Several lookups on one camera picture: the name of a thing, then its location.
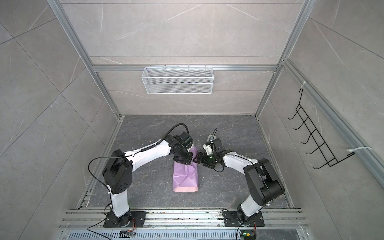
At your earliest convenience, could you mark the pink wrapping paper sheet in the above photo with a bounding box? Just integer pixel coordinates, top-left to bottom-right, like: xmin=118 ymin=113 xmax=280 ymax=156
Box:
xmin=173 ymin=162 xmax=199 ymax=193

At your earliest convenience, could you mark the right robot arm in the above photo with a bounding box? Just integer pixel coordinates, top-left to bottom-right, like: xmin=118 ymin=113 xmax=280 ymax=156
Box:
xmin=193 ymin=139 xmax=285 ymax=226

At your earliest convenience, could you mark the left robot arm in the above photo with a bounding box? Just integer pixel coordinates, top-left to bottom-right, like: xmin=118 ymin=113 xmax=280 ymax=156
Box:
xmin=102 ymin=132 xmax=198 ymax=228

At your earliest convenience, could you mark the white tape dispenser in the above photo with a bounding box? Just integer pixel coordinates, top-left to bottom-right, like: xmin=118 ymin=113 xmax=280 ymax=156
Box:
xmin=207 ymin=135 xmax=216 ymax=142

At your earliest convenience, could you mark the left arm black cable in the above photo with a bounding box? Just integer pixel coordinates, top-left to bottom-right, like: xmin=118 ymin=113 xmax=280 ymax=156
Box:
xmin=87 ymin=122 xmax=190 ymax=240

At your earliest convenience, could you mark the white wire mesh basket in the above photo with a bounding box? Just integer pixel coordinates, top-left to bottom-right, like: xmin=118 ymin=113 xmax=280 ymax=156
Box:
xmin=142 ymin=67 xmax=214 ymax=95

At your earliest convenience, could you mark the black wire hook rack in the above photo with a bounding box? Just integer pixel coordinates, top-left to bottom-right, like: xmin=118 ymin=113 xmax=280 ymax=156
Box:
xmin=288 ymin=89 xmax=355 ymax=170

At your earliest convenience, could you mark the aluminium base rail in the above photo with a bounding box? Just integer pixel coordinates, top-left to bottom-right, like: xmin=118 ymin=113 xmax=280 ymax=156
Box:
xmin=58 ymin=209 xmax=313 ymax=240

